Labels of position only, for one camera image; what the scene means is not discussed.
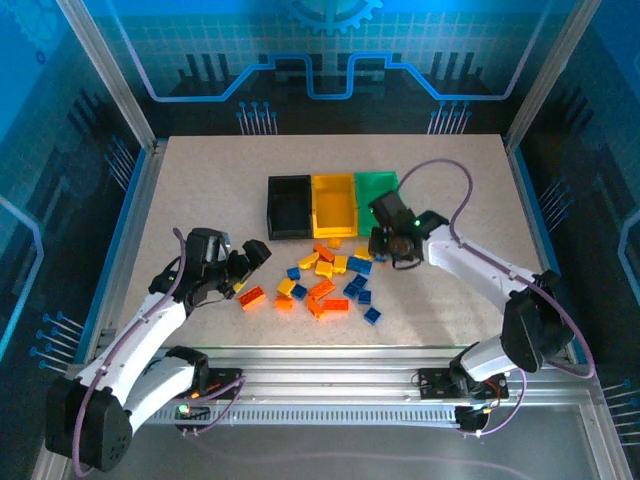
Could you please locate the yellow plastic bin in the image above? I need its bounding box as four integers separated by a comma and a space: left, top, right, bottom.
310, 172, 361, 240

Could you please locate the green plastic bin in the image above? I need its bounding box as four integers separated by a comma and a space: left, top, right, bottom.
353, 170, 401, 237

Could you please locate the black plastic bin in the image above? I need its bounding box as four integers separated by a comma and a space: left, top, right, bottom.
266, 174, 315, 242

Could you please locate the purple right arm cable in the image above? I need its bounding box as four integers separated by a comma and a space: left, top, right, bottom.
397, 158, 599, 440

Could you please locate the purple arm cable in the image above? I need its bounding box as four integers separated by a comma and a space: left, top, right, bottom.
72, 227, 249, 476
397, 158, 599, 440

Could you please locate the aluminium table side rail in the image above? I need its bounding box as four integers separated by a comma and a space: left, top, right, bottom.
504, 139, 589, 364
87, 142, 167, 351

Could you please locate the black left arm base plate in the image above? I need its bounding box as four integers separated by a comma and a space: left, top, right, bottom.
192, 367, 247, 401

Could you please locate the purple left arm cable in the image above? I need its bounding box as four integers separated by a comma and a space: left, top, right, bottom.
72, 227, 249, 476

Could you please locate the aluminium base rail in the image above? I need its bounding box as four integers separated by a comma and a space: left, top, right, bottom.
99, 344, 601, 407

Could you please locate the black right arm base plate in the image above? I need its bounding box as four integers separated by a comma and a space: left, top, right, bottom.
417, 367, 511, 401

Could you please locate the grey slotted cable duct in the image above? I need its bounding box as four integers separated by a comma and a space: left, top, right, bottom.
149, 403, 464, 427

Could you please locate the aluminium frame post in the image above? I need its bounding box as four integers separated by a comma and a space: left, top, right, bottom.
503, 0, 599, 149
54, 0, 159, 151

